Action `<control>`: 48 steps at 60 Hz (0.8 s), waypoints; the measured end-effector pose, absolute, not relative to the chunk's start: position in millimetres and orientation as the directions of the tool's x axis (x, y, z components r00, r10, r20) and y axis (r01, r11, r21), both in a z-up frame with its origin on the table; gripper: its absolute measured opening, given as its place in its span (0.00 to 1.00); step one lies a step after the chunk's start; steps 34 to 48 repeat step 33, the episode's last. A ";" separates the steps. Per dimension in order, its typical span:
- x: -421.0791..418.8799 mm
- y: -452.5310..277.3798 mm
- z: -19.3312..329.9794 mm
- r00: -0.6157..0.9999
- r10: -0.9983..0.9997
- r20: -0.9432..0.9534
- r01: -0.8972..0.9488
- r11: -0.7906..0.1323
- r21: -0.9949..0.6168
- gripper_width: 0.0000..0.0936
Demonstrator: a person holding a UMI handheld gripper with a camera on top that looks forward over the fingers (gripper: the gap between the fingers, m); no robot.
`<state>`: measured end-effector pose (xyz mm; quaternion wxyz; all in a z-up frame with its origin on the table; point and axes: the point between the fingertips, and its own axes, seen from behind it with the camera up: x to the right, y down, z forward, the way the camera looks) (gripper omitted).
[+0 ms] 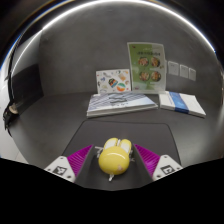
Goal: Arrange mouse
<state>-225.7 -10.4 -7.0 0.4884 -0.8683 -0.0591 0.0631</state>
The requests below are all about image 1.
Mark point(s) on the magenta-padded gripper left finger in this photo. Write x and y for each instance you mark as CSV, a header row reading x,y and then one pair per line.
x,y
60,169

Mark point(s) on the striped grey book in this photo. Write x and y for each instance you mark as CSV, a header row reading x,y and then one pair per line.
x,y
120,103

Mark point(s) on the yellow rabbit-shaped computer mouse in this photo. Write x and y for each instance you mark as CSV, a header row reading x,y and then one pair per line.
x,y
113,160

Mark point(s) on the green food menu sheet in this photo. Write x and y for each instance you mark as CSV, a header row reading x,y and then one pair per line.
x,y
146,66

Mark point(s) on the white book with blue stripe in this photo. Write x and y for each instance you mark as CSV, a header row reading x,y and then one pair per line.
x,y
181,102

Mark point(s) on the white sticker card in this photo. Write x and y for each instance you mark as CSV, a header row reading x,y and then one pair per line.
x,y
113,81

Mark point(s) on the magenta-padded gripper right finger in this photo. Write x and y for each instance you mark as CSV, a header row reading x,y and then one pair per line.
x,y
166,168

